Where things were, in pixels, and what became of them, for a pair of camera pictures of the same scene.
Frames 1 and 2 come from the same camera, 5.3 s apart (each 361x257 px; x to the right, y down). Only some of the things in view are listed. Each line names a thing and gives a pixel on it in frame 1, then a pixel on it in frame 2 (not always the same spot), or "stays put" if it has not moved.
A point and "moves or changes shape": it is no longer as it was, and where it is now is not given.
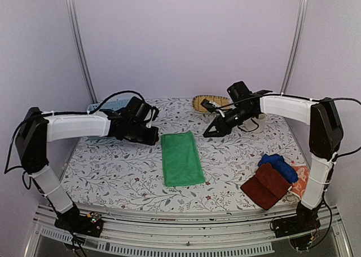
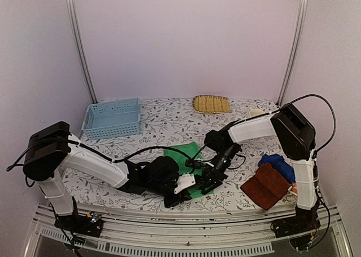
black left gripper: x=153 y=140 → x=184 y=195
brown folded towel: x=266 y=186 stays put
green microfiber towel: x=181 y=163 moves or changes shape
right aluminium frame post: x=301 y=17 stays put
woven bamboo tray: x=218 y=100 stays put
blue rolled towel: x=280 y=165 stays put
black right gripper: x=225 y=127 → x=215 y=174
